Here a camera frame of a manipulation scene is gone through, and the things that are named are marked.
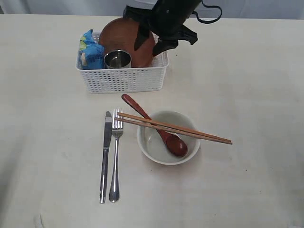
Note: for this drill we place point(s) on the silver table knife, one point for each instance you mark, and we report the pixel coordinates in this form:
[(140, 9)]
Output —
[(106, 146)]

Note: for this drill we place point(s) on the clear glass bowl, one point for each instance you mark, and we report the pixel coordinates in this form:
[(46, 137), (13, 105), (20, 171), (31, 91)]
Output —
[(152, 145)]

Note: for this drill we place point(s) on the brown round wooden plate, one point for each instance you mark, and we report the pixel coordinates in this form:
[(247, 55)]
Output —
[(121, 34)]

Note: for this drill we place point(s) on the reddish brown wooden spoon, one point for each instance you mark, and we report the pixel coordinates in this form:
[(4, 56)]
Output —
[(174, 144)]

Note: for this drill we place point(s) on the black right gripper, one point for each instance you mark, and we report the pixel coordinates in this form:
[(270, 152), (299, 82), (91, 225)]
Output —
[(164, 20)]

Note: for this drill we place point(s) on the stainless steel cup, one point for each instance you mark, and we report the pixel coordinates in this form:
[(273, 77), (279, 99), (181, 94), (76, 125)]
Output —
[(117, 59)]

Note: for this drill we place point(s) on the wooden chopstick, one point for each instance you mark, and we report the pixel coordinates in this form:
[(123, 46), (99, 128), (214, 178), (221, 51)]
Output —
[(162, 124), (170, 130)]

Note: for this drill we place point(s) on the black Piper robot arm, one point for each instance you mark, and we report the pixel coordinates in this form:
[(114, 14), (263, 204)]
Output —
[(165, 20)]

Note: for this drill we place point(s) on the blue snack packet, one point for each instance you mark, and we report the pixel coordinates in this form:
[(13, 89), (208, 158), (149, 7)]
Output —
[(90, 53)]

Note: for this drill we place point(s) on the white perforated plastic basket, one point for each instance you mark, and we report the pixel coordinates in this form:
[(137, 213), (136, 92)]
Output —
[(125, 79)]

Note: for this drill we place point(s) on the silver fork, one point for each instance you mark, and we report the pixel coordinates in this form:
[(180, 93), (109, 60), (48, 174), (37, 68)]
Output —
[(117, 132)]

